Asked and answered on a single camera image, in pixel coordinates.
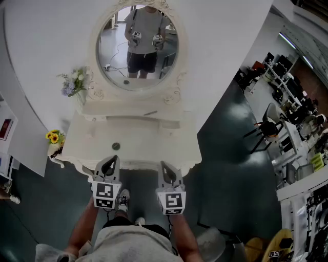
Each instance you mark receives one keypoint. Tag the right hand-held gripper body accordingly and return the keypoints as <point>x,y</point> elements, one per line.
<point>171,200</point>

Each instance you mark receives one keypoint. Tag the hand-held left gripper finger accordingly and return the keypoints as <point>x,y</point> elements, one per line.
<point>117,174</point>
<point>98,170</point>

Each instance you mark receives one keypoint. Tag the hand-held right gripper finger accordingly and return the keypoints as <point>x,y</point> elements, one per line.
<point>162,181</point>
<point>179,183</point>

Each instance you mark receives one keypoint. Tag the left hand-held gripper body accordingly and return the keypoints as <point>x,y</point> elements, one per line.
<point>105,194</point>

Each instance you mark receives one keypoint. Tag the small round dark lid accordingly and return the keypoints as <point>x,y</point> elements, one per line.
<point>116,146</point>

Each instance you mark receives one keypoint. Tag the white dressing table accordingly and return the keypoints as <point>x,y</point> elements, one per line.
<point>143,143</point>

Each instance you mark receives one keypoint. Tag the person's right forearm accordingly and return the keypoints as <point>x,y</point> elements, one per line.
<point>183,235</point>

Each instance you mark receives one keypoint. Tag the person's left forearm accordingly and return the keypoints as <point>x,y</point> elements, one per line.
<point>82,227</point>

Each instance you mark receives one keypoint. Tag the person's left white shoe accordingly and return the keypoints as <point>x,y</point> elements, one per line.
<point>124,197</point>

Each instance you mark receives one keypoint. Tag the person's white shoe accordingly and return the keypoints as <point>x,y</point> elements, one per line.
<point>139,221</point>
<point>124,197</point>

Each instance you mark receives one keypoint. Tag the person's left leg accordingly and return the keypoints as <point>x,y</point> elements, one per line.
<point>121,213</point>

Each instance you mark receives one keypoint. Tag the person's black shorts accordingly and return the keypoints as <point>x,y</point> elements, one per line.
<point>153,229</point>

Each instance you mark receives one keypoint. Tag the person's right white shoe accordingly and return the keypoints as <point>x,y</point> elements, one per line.
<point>139,221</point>

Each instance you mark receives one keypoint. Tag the sunflowers in white vase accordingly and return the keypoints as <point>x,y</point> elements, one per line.
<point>54,138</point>

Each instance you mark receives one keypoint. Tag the person's grey shirt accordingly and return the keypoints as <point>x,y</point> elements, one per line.
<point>128,245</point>

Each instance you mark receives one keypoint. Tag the grey round cushion seat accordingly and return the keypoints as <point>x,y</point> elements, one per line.
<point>210,243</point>

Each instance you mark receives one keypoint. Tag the white oval ornate mirror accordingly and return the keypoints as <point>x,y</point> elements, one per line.
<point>138,92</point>

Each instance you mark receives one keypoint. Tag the purple white flowers in vase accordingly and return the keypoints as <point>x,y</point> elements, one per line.
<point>74,82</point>

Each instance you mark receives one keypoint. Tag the white shelf unit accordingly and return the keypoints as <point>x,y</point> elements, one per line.
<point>7,153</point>

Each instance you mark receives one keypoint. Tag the yellow round stool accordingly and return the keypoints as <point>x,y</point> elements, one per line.
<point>253,248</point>

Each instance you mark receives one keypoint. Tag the dark red book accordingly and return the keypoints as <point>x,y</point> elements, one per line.
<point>5,129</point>

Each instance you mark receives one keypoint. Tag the black and grey chair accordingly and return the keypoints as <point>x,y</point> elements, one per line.
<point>269,128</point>

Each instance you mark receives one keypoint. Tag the grey office chair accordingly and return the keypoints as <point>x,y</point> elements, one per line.
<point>292,174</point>

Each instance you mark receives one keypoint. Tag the round wooden table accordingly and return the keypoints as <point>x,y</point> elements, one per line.
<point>278,243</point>

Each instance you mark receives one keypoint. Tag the white counter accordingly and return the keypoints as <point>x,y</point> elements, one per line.
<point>294,190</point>

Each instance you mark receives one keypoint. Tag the white office desk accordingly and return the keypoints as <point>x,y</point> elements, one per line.
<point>290,133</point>

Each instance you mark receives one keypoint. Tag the light green crate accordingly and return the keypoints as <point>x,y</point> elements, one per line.
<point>316,161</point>

